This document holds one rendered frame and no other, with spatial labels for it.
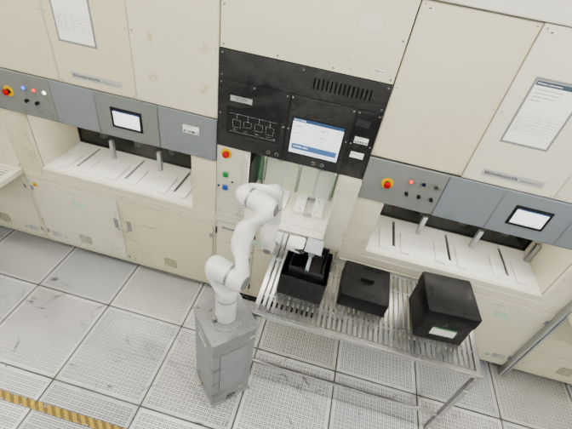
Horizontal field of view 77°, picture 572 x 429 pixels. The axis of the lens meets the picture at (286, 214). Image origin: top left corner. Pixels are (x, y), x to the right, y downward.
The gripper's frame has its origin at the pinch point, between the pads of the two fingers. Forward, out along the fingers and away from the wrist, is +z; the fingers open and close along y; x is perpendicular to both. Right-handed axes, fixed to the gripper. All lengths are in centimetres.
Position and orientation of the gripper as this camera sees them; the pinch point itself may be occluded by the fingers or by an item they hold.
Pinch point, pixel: (312, 248)
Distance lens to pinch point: 209.8
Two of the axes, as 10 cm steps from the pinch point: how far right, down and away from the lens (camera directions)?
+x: 1.4, -7.6, -6.3
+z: 9.6, 2.7, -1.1
